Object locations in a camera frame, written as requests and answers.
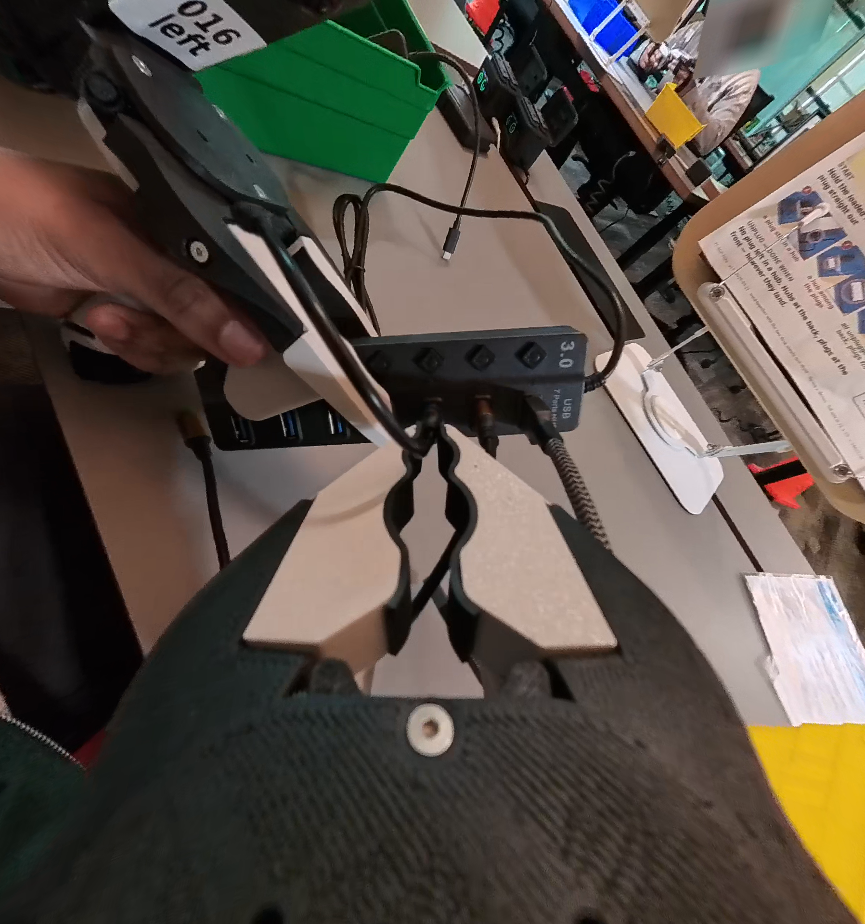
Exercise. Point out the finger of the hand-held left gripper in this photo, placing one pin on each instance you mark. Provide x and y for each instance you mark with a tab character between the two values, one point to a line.
331	281
273	390

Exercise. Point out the person's left hand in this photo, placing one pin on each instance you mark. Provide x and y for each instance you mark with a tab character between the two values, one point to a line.
57	238

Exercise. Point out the laminated paper sheet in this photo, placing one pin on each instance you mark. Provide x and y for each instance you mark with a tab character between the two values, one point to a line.
808	650

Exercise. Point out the wooden document stand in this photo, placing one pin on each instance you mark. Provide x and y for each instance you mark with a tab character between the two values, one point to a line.
685	462

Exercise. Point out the black camera charger case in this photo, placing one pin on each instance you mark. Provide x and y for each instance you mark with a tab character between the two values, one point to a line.
497	83
527	130

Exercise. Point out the printed instruction sheet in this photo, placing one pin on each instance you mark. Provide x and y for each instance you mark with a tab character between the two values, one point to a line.
822	289

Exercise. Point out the yellow plastic bin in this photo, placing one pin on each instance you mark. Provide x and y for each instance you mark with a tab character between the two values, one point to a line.
836	808

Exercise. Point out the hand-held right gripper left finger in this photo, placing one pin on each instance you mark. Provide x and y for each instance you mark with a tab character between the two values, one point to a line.
324	577

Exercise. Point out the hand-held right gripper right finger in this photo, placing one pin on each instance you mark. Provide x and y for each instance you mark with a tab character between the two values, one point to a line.
533	577

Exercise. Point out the black USB hub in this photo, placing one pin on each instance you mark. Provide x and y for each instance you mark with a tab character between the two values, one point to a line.
475	357

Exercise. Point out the green plastic bin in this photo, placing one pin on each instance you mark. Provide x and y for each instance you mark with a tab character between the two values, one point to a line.
317	108

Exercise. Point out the blue plastic bin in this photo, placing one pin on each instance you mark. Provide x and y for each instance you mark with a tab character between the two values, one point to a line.
605	25

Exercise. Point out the small yellow bin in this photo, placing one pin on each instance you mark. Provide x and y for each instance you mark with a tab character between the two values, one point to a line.
674	115

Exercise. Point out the black flat device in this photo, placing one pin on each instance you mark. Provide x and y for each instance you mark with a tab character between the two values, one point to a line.
465	115

